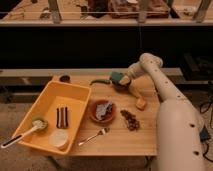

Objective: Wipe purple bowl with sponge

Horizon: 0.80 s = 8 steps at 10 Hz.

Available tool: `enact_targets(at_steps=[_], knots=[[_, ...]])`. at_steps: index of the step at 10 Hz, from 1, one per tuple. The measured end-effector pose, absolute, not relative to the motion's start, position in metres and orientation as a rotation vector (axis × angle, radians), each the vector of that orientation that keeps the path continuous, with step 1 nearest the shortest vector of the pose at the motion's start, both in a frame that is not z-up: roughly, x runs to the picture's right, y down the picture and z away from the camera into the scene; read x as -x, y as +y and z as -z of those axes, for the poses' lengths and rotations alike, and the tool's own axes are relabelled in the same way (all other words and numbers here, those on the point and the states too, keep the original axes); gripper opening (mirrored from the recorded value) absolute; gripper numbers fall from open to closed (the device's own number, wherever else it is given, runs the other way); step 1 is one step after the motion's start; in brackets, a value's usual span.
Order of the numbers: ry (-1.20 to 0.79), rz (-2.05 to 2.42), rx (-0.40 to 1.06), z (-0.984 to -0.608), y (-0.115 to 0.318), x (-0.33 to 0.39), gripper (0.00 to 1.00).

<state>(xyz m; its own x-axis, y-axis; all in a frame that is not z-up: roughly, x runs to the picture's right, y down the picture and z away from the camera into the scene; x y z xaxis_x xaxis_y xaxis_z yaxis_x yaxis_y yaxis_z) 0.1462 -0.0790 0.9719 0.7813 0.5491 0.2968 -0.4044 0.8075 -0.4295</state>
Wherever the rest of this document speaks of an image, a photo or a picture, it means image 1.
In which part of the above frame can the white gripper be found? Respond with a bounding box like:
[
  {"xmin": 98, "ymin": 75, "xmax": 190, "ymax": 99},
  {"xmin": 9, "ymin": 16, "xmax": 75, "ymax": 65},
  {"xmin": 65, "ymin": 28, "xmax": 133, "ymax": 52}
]
[{"xmin": 122, "ymin": 62, "xmax": 145, "ymax": 82}]

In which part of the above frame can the green sponge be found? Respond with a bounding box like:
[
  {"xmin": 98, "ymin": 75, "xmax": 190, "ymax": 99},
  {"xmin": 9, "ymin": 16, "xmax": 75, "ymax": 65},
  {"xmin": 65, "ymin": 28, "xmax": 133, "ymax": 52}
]
[{"xmin": 110, "ymin": 72, "xmax": 124, "ymax": 83}]

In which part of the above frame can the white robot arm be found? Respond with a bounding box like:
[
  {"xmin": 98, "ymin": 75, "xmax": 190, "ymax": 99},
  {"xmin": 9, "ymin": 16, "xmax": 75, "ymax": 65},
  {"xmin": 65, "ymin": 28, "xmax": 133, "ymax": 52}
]
[{"xmin": 127, "ymin": 53, "xmax": 206, "ymax": 171}]

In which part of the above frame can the brown clay bowl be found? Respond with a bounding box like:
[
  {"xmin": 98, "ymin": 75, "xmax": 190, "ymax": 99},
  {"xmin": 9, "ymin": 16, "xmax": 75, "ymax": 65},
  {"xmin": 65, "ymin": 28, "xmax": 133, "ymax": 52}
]
[{"xmin": 89, "ymin": 99, "xmax": 116, "ymax": 124}]

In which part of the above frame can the dark green pepper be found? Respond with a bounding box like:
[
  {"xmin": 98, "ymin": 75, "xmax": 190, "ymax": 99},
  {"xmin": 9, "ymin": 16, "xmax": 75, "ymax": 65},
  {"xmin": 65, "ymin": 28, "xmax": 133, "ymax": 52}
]
[{"xmin": 90, "ymin": 79, "xmax": 110, "ymax": 85}]

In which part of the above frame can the orange toy fruit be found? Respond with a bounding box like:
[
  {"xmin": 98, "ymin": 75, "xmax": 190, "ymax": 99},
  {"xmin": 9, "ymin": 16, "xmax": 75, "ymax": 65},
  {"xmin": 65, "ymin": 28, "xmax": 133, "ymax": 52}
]
[{"xmin": 136, "ymin": 98, "xmax": 147, "ymax": 110}]

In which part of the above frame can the crumpled grey cloth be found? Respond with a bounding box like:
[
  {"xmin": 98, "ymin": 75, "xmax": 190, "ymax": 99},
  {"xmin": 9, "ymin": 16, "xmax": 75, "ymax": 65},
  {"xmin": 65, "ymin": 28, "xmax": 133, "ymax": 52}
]
[{"xmin": 96, "ymin": 102, "xmax": 113, "ymax": 120}]

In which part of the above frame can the dark brown grape bunch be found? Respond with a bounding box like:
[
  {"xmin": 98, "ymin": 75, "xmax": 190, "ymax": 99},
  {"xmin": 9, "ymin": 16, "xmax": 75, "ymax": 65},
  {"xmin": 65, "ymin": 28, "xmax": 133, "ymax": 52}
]
[{"xmin": 120, "ymin": 110, "xmax": 140, "ymax": 131}]

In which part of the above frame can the wooden table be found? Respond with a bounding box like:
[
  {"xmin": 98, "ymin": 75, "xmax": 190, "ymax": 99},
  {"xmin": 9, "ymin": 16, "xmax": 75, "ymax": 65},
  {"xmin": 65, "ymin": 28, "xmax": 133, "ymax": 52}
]
[{"xmin": 30, "ymin": 74, "xmax": 162, "ymax": 158}]

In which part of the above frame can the silver metal fork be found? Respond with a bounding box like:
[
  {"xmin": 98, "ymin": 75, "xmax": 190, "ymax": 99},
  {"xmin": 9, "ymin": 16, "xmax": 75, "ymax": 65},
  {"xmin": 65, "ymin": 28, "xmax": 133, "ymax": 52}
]
[{"xmin": 78, "ymin": 127, "xmax": 110, "ymax": 146}]

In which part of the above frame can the small dark cup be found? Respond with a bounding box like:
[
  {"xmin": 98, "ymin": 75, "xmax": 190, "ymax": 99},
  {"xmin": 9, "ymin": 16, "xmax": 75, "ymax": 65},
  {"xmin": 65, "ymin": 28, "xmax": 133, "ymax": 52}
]
[{"xmin": 59, "ymin": 75, "xmax": 71, "ymax": 83}]

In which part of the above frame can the yellow plastic bin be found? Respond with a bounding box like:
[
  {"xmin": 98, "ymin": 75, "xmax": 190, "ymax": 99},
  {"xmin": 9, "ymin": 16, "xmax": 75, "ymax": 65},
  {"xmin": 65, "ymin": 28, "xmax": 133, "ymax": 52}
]
[{"xmin": 13, "ymin": 81, "xmax": 91, "ymax": 155}]

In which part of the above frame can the dark brown ridged object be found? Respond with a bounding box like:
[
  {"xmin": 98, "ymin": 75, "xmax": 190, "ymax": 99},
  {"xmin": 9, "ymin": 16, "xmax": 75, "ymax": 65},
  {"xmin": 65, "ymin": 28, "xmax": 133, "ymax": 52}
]
[{"xmin": 56, "ymin": 107, "xmax": 68, "ymax": 129}]

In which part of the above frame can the black box device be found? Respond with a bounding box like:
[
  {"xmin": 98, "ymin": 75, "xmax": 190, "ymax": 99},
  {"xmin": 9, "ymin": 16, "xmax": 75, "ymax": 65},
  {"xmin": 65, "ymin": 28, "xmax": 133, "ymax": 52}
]
[{"xmin": 200, "ymin": 127, "xmax": 211, "ymax": 141}]

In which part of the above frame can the white round cup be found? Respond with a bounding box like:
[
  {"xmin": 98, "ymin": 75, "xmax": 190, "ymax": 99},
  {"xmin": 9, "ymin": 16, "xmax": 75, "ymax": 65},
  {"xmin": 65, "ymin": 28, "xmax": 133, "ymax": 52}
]
[{"xmin": 49, "ymin": 129, "xmax": 68, "ymax": 149}]

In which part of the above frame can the white green dish brush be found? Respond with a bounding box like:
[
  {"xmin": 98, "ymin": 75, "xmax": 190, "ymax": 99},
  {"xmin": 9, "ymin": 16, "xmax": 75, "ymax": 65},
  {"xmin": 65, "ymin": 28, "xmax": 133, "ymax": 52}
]
[{"xmin": 1, "ymin": 119, "xmax": 48, "ymax": 149}]

